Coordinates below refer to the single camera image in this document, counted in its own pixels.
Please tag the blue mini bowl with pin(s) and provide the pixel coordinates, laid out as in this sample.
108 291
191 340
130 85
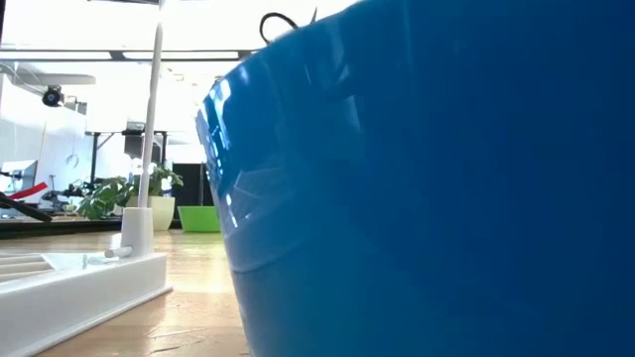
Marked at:
421 198

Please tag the green mini bowl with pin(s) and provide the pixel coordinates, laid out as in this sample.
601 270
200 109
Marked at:
198 219

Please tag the small black robot arm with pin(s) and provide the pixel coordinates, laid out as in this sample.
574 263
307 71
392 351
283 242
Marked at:
69 192

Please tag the black partition panels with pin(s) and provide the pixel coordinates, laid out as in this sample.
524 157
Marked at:
191 183

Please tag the green plant in white pot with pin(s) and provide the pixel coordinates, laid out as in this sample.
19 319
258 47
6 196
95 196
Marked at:
161 213

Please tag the grey computer monitor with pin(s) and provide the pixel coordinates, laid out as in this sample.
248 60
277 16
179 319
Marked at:
22 173

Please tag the black metal frame stand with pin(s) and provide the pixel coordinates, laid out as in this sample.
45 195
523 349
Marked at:
94 163

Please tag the black aluminium frame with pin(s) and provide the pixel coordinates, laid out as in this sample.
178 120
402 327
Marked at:
59 227

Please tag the black hanging camera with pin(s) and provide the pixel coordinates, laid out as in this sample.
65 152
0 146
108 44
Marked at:
52 95

